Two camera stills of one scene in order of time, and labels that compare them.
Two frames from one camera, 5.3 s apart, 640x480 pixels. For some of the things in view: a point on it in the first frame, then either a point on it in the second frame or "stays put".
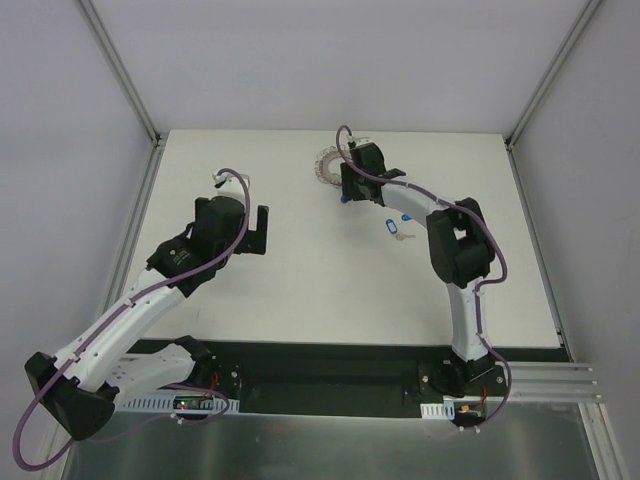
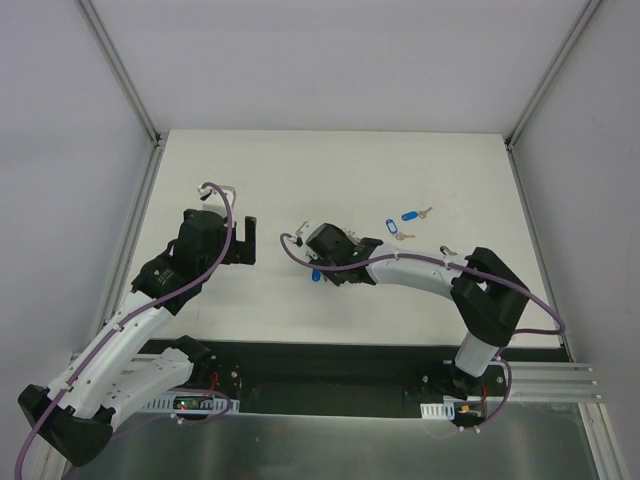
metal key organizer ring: x=321 y=167 → x=356 y=240
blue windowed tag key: x=392 y=229 stays put
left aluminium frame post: x=120 y=68 stays put
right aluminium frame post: x=550 y=73 stays put
